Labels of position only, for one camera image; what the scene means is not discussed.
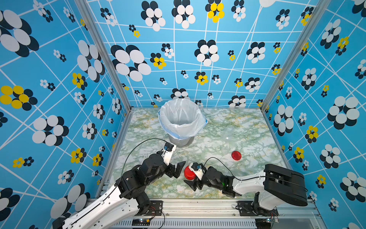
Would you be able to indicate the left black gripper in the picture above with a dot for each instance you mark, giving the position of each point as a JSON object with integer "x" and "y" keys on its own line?
{"x": 172, "y": 171}

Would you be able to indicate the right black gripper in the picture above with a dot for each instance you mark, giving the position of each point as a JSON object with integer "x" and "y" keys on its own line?
{"x": 192, "y": 184}

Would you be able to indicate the red-lid jar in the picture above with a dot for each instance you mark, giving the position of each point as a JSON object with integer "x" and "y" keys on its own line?
{"x": 228, "y": 133}
{"x": 189, "y": 175}

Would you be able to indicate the red jar lid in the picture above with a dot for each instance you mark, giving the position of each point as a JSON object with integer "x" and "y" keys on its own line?
{"x": 236, "y": 155}

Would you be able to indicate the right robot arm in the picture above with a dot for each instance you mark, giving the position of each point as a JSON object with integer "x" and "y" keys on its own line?
{"x": 273, "y": 186}

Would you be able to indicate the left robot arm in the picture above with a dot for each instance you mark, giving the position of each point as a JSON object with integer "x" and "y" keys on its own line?
{"x": 125, "y": 199}

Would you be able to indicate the white bin liner bag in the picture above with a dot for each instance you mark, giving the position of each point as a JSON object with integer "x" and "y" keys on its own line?
{"x": 181, "y": 118}

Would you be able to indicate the left circuit board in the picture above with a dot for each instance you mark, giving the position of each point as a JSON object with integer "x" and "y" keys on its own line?
{"x": 141, "y": 222}

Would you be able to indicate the circuit board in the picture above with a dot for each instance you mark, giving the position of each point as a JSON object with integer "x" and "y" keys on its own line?
{"x": 266, "y": 223}
{"x": 141, "y": 222}

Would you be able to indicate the right circuit board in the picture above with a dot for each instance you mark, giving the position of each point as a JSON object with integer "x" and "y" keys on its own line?
{"x": 266, "y": 223}

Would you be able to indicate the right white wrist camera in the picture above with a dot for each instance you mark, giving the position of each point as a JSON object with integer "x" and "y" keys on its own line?
{"x": 197, "y": 169}

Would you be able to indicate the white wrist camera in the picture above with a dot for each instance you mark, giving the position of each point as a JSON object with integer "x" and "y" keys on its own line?
{"x": 197, "y": 169}
{"x": 167, "y": 152}

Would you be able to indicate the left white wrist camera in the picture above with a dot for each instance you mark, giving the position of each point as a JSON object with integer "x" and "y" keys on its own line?
{"x": 167, "y": 152}

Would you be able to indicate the aluminium front rail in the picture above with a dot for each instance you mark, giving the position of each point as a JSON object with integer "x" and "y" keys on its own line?
{"x": 221, "y": 214}

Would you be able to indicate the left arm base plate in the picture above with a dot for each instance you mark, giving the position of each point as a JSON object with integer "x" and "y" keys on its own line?
{"x": 154, "y": 209}

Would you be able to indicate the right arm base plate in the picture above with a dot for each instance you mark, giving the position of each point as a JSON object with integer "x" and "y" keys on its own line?
{"x": 247, "y": 208}

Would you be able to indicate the left aluminium corner post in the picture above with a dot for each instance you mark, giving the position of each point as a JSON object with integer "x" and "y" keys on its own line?
{"x": 87, "y": 16}

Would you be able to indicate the aluminium corner post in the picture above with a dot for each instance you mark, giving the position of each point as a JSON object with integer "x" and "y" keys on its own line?
{"x": 87, "y": 16}
{"x": 303, "y": 38}

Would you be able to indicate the right aluminium corner post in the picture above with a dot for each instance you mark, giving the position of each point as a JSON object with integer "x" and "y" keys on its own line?
{"x": 303, "y": 38}

